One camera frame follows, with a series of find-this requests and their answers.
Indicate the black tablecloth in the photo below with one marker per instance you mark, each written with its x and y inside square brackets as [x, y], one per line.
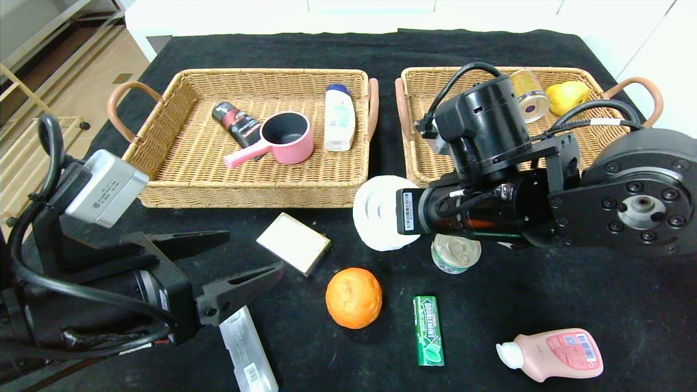
[272, 51]

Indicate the pink saucepan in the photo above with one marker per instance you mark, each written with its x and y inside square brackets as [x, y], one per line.
[297, 152]

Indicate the black left camera bracket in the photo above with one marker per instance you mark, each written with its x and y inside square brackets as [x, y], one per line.
[87, 253]

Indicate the wooden rack on wheels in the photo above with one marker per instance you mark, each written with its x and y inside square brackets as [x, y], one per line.
[22, 163]

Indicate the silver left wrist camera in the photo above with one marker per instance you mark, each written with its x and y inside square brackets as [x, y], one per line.
[106, 190]

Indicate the orange fruit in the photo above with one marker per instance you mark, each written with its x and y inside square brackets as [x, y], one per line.
[354, 298]

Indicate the cream rectangular box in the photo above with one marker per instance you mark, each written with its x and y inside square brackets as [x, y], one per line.
[294, 242]

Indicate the green chewing gum pack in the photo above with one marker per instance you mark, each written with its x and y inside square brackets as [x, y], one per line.
[427, 329]

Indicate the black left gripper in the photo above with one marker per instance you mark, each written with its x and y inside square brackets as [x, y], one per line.
[175, 296]

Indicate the black red tube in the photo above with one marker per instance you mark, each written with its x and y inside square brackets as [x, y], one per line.
[237, 125]

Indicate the translucent white toothbrush case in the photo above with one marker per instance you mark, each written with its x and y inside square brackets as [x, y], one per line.
[250, 359]

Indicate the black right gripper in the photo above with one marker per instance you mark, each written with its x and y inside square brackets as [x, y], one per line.
[408, 211]

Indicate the white bottle blue cap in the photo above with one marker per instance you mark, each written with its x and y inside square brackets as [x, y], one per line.
[340, 120]

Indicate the gold drink can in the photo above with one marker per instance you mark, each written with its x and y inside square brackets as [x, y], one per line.
[535, 98]

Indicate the white plastic bowl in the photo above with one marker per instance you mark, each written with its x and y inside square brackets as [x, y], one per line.
[375, 212]

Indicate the pink bottle white cap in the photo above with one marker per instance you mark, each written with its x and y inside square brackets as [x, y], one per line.
[550, 354]

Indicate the grey shelf unit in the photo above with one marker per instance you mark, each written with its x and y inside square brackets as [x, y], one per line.
[32, 27]

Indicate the small pull-tab tin can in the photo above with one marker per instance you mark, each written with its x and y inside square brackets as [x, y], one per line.
[454, 259]

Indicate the yellow pear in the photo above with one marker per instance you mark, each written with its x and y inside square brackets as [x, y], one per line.
[569, 99]

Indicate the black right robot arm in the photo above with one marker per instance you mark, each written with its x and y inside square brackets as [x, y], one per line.
[626, 185]

